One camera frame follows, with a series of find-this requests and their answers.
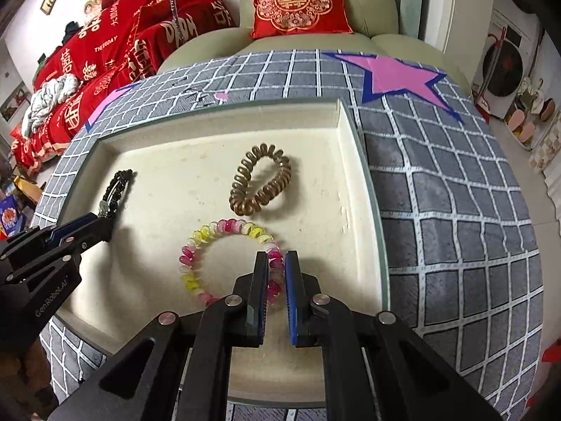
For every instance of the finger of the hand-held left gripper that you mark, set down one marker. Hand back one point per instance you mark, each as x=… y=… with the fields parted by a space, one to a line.
x=90 y=237
x=61 y=230

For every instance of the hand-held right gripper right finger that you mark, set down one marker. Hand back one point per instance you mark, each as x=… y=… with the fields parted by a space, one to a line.
x=291 y=302

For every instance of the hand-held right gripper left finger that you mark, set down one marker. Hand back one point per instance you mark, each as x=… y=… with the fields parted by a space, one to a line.
x=262 y=302

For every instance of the black beaded hair clip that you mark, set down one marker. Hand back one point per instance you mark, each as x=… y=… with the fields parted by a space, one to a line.
x=115 y=188

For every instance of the cream jewelry tray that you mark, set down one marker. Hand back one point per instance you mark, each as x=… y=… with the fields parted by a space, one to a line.
x=175 y=175

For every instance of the blue printed box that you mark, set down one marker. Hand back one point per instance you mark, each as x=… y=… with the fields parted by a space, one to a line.
x=9 y=217

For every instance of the yellow box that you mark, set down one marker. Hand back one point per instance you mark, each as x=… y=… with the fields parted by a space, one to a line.
x=26 y=188

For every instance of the grey white knitted cloth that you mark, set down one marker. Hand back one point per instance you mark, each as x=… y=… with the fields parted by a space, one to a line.
x=48 y=101

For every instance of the red printed blanket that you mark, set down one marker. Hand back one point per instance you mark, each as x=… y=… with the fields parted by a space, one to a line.
x=109 y=52

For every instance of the grey checked blanket pink stars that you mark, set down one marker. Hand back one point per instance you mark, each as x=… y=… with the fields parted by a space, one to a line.
x=438 y=184

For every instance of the dark cloth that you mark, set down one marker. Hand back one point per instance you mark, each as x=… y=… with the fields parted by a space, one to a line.
x=70 y=33

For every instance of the pale green sofa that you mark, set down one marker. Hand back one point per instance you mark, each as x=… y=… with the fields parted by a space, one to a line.
x=210 y=39

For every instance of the pink slipper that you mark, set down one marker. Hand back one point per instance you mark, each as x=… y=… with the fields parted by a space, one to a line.
x=516 y=122
x=526 y=133

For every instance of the red gold embroidered cushion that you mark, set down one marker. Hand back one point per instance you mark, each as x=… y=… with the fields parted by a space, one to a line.
x=298 y=4

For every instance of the white box with dark disc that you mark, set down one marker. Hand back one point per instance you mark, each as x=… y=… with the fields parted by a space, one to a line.
x=504 y=65

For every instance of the pale teal curtain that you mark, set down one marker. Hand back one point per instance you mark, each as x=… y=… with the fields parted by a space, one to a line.
x=405 y=0

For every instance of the framed wall photo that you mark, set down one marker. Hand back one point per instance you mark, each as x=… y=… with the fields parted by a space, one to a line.
x=13 y=105

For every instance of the small black picture frame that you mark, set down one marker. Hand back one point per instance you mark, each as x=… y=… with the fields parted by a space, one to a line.
x=49 y=2

